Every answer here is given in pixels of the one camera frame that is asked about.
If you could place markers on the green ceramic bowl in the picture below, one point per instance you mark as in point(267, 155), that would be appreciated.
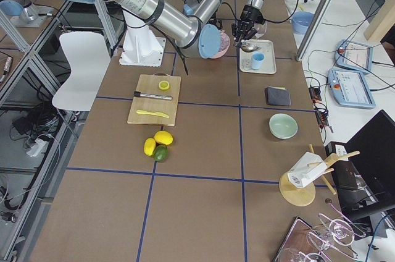
point(283, 126)

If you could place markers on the steel cylinder muddler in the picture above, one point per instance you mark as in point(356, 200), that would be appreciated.
point(139, 94)

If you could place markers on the white plastic chair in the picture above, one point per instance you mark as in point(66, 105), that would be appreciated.
point(88, 58)

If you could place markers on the pink bowl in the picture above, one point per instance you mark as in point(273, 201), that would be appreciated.
point(219, 54)

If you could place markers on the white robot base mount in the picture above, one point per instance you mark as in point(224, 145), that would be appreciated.
point(141, 47)

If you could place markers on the blue teach pendant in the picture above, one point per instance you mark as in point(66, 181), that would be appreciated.
point(355, 56)
point(350, 89)

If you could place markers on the near blue teach pendant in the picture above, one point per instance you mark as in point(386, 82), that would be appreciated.
point(350, 89)

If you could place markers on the far blue teach pendant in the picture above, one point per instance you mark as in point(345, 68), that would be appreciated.
point(355, 56)

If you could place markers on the green lime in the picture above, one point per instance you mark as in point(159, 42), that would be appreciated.
point(160, 153)

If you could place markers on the yellow lemon half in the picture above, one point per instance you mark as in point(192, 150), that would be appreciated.
point(163, 85)

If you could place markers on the white milk carton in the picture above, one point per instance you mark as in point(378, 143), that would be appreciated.
point(309, 167)

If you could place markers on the yellow plastic knife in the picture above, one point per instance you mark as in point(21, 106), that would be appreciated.
point(149, 113)

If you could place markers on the cream bear print tray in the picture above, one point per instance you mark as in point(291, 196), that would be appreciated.
point(268, 66)

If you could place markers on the blue bowl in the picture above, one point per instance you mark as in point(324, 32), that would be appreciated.
point(300, 21)

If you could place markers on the wooden cutting board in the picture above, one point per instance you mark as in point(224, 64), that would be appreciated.
point(149, 84)

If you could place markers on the wooden mug tree stand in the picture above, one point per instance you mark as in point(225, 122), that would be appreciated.
point(305, 196)

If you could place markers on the clear ice cubes pile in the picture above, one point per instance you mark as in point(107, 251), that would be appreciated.
point(224, 41)

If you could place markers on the whole yellow lemon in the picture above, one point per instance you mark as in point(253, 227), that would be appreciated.
point(163, 137)

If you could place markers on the light blue plastic cup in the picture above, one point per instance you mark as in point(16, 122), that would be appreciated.
point(257, 60)

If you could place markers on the clear wine glass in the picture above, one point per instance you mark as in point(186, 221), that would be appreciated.
point(261, 30)

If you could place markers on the black monitor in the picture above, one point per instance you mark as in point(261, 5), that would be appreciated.
point(375, 163)

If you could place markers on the grey folded cloth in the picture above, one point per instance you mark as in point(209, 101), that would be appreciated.
point(277, 96)

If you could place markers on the steel ice scoop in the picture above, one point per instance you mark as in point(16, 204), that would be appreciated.
point(246, 47)

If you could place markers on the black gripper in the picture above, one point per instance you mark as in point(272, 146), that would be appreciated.
point(249, 14)

